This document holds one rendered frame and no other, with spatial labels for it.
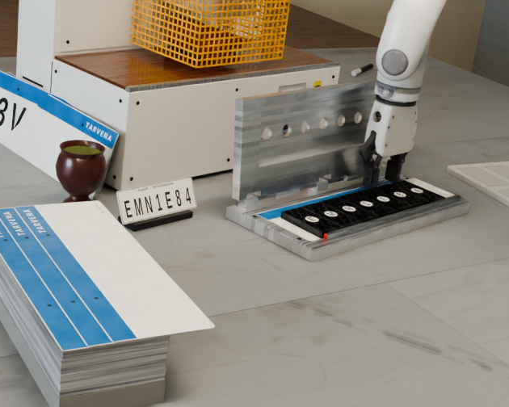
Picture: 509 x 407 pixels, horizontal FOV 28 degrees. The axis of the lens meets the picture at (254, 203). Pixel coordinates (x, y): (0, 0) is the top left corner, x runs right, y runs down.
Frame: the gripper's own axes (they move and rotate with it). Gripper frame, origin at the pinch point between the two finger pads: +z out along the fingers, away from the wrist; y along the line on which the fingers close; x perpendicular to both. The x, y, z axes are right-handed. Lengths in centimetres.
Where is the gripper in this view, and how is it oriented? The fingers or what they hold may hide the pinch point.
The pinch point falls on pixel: (381, 176)
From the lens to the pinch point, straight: 194.9
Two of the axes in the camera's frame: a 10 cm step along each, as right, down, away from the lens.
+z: -1.2, 9.2, 3.6
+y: 7.1, -1.7, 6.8
